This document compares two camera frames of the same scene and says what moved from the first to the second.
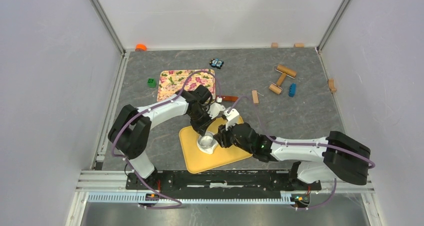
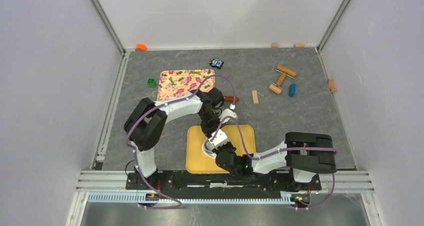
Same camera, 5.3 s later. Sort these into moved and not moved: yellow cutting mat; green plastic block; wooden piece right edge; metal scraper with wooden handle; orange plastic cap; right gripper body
Moved: right gripper body; yellow cutting mat
Not moved: orange plastic cap; metal scraper with wooden handle; wooden piece right edge; green plastic block
